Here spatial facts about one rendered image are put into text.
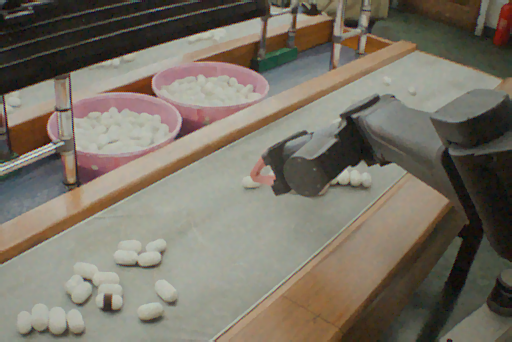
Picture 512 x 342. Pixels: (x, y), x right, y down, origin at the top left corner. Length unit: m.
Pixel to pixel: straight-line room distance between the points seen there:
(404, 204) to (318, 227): 0.15
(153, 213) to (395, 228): 0.38
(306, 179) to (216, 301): 0.20
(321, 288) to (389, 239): 0.16
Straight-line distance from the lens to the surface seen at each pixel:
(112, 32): 0.60
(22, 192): 1.06
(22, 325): 0.68
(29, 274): 0.77
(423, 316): 1.85
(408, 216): 0.88
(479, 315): 1.20
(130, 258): 0.75
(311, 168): 0.66
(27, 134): 1.13
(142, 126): 1.13
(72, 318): 0.67
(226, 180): 0.94
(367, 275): 0.75
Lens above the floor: 1.25
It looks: 31 degrees down
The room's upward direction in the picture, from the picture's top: 5 degrees clockwise
